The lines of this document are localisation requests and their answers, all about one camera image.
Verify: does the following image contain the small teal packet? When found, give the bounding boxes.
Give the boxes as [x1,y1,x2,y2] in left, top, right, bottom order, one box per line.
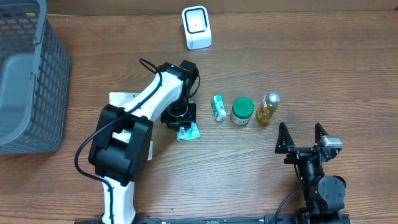
[211,95,226,122]

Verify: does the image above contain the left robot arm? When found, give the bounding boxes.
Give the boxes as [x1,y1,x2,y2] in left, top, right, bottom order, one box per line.
[88,59,200,223]

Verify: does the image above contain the yellow oil bottle silver cap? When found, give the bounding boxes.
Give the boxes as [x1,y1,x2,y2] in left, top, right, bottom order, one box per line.
[256,93,280,125]

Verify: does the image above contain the dark grey plastic mesh basket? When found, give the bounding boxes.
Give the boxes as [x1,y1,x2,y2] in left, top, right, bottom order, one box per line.
[1,0,70,154]

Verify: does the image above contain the white barcode scanner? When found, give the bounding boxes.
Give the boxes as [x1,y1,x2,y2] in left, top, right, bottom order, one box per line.
[182,6,212,50]

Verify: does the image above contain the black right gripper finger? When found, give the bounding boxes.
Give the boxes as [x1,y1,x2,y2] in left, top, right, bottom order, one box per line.
[275,122,295,154]
[315,123,328,144]

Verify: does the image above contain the white orange snack packet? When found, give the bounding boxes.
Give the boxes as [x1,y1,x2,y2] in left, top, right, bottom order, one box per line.
[109,92,139,143]

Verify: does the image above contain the green lid white jar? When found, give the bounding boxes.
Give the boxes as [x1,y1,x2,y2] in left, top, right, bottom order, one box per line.
[230,97,254,125]

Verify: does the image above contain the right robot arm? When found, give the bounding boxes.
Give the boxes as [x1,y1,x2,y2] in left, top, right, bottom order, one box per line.
[274,122,350,223]

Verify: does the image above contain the teal tissue pack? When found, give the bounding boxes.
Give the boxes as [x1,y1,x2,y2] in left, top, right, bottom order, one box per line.
[176,100,201,142]

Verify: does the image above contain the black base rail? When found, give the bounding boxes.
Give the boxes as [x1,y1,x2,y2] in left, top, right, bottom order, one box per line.
[74,215,351,224]

